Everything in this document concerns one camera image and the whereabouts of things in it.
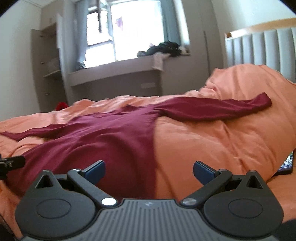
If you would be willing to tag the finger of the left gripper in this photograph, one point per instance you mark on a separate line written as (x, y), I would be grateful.
(10, 164)

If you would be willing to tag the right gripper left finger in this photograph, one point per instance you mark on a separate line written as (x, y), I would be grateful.
(85, 182)

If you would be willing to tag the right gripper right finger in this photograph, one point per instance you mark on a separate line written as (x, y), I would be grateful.
(214, 181)

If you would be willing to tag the maroon long-sleeve shirt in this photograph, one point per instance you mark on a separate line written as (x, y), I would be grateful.
(123, 139)

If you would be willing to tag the dark clothes pile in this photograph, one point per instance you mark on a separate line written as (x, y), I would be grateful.
(167, 47)

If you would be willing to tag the orange duvet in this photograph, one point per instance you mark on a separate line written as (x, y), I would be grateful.
(260, 141)

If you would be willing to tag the red object on floor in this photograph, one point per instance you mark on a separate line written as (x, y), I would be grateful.
(61, 105)

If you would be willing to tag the open grey wardrobe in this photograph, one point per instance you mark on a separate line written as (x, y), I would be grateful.
(47, 67)

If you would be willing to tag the grey window bench desk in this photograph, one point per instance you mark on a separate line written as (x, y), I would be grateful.
(125, 77)

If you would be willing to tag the pale pink hanging garment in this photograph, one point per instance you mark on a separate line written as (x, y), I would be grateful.
(158, 60)

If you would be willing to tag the tall grey closet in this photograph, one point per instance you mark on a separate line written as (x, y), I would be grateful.
(205, 46)

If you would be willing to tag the grey padded headboard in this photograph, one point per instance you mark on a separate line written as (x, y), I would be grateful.
(271, 44)

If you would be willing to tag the grey right curtain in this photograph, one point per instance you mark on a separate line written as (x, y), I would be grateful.
(170, 21)

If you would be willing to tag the grey curtain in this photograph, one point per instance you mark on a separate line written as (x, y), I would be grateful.
(170, 21)
(81, 33)

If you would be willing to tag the purple garment outside window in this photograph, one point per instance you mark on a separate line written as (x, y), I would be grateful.
(119, 22)

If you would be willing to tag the grey left curtain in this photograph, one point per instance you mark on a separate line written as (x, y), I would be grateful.
(81, 33)

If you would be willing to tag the window with frame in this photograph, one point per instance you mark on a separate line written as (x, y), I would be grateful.
(107, 43)

